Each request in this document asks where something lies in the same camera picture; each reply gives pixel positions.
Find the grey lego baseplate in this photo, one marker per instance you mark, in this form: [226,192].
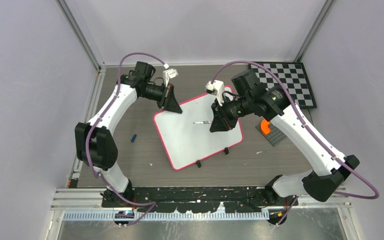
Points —
[274,136]

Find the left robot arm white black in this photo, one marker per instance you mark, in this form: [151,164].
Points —
[95,145]

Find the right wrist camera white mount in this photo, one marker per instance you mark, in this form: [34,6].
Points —
[216,88]

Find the black board stop left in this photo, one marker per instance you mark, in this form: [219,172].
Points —
[198,163]

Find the white marker blue cap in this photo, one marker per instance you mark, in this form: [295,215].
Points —
[203,122]

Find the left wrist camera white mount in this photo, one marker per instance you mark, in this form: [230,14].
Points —
[169,74]

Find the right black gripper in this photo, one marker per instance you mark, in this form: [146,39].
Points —
[218,125]

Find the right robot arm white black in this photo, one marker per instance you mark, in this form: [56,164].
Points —
[330,168]

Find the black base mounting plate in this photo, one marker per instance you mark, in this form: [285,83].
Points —
[199,200]

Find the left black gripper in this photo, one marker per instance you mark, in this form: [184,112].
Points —
[169,102]

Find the white whiteboard pink rim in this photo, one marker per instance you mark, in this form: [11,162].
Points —
[185,141]

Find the white slotted cable duct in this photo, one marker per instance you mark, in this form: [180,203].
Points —
[129,215]

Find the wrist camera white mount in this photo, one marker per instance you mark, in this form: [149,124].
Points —
[216,88]
[169,74]

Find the aluminium frame rail front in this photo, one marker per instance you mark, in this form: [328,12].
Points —
[77,199]

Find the orange curved block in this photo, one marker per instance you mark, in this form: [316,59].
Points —
[265,127]

